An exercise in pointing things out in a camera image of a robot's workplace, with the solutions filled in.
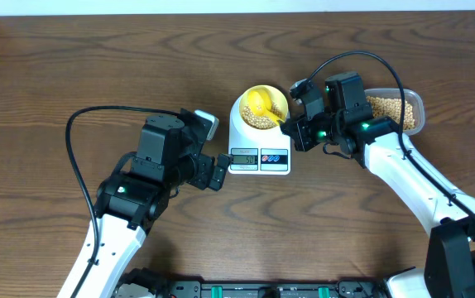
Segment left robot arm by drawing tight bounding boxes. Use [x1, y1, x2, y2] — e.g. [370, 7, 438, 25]
[59, 110, 232, 297]

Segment yellow measuring scoop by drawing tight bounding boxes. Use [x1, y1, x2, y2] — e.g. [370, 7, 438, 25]
[247, 89, 286, 129]

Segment white digital kitchen scale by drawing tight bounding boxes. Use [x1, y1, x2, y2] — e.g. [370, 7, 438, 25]
[228, 94, 291, 175]

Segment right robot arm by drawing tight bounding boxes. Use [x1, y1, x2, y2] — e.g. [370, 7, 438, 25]
[281, 72, 475, 297]

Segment right black camera cable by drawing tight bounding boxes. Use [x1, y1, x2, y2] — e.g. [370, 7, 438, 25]
[305, 50, 475, 249]

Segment left black camera cable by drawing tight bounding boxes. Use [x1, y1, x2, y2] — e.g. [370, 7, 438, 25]
[64, 105, 180, 298]

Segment soybeans in bowl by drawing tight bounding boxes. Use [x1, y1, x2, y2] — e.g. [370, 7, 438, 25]
[240, 103, 285, 130]

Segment soybeans pile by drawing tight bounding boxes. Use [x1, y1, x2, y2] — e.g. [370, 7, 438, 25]
[367, 96, 415, 130]

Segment black camera cable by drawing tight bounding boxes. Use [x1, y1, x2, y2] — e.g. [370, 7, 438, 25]
[64, 105, 180, 298]
[305, 50, 475, 249]

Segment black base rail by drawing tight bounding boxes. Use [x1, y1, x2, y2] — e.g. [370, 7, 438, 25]
[112, 268, 390, 298]

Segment clear plastic container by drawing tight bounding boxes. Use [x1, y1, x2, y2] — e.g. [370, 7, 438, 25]
[365, 88, 425, 136]

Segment pale yellow bowl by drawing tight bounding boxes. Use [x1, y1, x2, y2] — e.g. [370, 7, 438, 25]
[238, 85, 289, 128]

